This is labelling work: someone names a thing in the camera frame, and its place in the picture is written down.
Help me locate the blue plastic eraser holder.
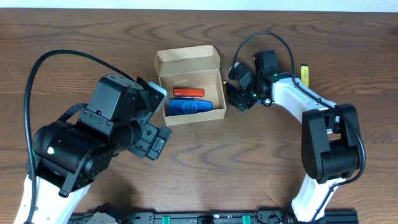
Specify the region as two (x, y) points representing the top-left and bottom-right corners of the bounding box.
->
(168, 99), (213, 116)

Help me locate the orange stapler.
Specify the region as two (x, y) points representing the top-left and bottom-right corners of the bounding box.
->
(173, 88), (205, 98)

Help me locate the brown cardboard box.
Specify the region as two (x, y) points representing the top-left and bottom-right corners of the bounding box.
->
(154, 45), (226, 126)

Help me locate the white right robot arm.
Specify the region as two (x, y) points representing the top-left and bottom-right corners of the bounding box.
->
(224, 50), (366, 223)

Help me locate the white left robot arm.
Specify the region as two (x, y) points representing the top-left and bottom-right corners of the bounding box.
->
(15, 74), (171, 223)

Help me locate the black correction tape dispenser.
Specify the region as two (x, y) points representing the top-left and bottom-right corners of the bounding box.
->
(223, 81), (238, 98)

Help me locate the yellow highlighter pen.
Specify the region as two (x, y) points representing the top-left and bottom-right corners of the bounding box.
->
(300, 64), (309, 88)

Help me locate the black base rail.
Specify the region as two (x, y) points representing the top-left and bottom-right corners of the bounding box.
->
(68, 203), (360, 224)

